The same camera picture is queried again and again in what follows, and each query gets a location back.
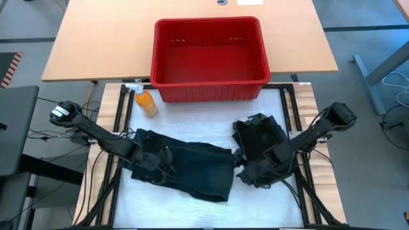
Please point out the light wooden desk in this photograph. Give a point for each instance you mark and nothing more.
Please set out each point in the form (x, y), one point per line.
(105, 38)

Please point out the grey metal desk leg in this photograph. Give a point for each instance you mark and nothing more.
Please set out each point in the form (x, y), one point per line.
(370, 83)

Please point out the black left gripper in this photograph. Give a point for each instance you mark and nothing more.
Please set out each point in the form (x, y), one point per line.
(155, 159)

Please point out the black aluminium table frame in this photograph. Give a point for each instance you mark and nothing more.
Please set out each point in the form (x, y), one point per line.
(124, 91)

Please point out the dark denim jeans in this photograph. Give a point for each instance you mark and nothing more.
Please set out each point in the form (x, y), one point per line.
(204, 172)

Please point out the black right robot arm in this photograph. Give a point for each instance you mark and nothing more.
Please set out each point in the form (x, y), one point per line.
(313, 134)

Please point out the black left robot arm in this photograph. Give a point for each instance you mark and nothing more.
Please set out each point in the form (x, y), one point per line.
(96, 134)

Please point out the dark grey office chair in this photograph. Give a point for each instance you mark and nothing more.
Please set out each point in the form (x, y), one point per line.
(16, 127)

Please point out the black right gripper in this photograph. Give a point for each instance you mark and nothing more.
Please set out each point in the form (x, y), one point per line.
(259, 172)

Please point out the orange spray bottle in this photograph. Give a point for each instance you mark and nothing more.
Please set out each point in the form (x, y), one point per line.
(147, 105)

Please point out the black trousers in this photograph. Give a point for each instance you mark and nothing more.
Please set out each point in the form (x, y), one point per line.
(255, 137)

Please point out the white paper sheet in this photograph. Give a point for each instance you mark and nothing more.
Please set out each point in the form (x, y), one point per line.
(249, 2)

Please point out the red plastic laundry basket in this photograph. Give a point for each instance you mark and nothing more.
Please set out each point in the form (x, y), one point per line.
(207, 92)

